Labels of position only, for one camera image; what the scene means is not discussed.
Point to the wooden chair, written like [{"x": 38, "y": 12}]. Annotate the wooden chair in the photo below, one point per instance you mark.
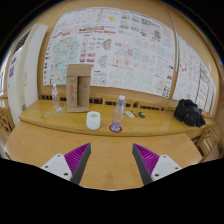
[
  {"x": 208, "y": 140},
  {"x": 6, "y": 121}
]

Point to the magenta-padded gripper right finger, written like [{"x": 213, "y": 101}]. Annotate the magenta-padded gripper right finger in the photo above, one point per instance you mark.
[{"x": 148, "y": 160}]

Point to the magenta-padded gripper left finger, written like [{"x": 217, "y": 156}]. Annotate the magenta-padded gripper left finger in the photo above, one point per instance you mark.
[{"x": 76, "y": 159}]

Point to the small black yellow tape measure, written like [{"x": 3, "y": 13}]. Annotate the small black yellow tape measure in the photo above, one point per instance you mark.
[{"x": 142, "y": 115}]

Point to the small red-labelled clear bottle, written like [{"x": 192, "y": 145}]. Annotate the small red-labelled clear bottle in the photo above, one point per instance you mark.
[{"x": 55, "y": 98}]

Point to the narrow white printed wall poster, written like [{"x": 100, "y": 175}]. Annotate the narrow white printed wall poster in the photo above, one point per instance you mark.
[{"x": 188, "y": 66}]

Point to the black bag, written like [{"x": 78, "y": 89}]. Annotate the black bag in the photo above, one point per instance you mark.
[{"x": 188, "y": 113}]

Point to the brown cardboard box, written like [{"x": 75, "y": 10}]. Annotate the brown cardboard box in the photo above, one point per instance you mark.
[{"x": 78, "y": 70}]

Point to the white card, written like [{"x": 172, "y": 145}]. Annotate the white card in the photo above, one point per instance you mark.
[{"x": 129, "y": 114}]

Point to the small colourful sticker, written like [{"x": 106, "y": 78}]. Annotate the small colourful sticker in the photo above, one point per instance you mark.
[
  {"x": 47, "y": 114},
  {"x": 59, "y": 110}
]

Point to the white mug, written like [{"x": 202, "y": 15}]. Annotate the white mug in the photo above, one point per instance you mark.
[{"x": 93, "y": 121}]

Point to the clear plastic water bottle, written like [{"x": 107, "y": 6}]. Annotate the clear plastic water bottle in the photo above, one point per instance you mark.
[{"x": 118, "y": 113}]

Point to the dark pen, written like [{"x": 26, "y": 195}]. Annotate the dark pen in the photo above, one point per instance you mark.
[{"x": 134, "y": 114}]

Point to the flat round red coaster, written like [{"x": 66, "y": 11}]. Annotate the flat round red coaster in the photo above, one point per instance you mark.
[{"x": 111, "y": 129}]

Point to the wide white printed wall poster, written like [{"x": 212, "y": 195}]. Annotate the wide white printed wall poster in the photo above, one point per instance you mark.
[{"x": 116, "y": 46}]

